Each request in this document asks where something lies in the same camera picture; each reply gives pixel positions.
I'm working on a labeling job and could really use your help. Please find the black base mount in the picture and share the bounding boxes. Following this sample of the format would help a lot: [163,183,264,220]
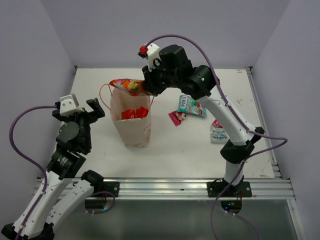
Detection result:
[84,181,120,214]
[206,179,253,214]

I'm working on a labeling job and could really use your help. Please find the orange fruit candy bag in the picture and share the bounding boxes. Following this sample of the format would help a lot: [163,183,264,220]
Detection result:
[109,78,151,97]

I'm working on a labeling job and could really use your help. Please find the printed bear paper bag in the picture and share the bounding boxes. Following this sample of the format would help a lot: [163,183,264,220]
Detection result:
[98,84,153,148]

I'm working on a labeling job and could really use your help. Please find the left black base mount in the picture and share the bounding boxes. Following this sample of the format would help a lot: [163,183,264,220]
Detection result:
[84,181,120,214]

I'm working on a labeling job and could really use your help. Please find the silver blue packet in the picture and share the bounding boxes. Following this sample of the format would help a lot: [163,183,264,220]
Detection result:
[210,125,229,144]

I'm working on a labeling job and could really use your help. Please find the aluminium front rail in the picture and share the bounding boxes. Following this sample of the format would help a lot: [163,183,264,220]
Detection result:
[32,177,293,201]

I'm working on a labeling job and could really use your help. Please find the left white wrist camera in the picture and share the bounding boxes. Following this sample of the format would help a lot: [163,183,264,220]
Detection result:
[59,93,84,117]

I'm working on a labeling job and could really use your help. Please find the pink small snack packet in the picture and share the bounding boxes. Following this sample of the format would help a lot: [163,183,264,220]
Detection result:
[168,111,187,127]

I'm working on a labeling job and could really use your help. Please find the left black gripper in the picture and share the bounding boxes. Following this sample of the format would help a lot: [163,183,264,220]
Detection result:
[53,97,105,151]

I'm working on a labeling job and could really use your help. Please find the large red candy bag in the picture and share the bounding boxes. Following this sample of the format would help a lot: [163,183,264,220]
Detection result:
[121,109,136,120]

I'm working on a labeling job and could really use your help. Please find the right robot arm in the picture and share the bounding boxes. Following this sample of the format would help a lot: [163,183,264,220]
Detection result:
[138,43,264,197]

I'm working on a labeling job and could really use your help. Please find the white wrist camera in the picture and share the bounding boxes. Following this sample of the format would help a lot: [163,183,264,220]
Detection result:
[138,43,160,72]
[59,93,84,117]

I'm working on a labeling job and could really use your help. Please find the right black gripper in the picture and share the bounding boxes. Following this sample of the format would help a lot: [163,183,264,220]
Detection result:
[142,59,180,95]

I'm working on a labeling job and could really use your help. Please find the red pink snack packet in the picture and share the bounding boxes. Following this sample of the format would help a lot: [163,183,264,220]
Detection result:
[212,119,223,129]

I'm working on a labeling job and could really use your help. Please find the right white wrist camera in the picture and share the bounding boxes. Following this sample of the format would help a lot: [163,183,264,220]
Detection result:
[138,43,160,72]

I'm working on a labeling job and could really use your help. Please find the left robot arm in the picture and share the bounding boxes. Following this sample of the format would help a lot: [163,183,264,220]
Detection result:
[1,94,105,240]

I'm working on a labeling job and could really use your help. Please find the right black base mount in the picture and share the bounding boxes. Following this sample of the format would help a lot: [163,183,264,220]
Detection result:
[206,179,253,214]

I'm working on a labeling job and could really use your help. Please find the green Fox's mint bag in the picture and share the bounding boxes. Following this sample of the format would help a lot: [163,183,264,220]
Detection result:
[177,95,207,118]

